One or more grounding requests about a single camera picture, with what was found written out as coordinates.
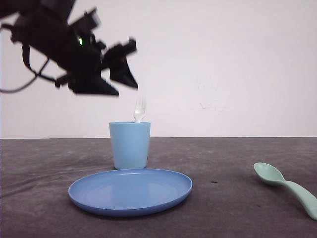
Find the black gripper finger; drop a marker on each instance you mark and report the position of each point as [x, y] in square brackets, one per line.
[91, 84]
[120, 72]

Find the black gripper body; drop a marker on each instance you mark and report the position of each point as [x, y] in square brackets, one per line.
[78, 50]

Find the white plastic fork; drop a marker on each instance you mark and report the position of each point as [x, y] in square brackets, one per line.
[140, 110]

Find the light blue plastic cup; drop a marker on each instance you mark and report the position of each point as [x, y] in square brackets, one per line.
[130, 144]

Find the mint green plastic spoon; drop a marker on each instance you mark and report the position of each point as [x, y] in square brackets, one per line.
[272, 176]

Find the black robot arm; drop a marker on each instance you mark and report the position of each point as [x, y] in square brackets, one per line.
[43, 25]

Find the blue plastic plate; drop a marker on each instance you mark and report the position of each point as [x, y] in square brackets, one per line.
[130, 192]

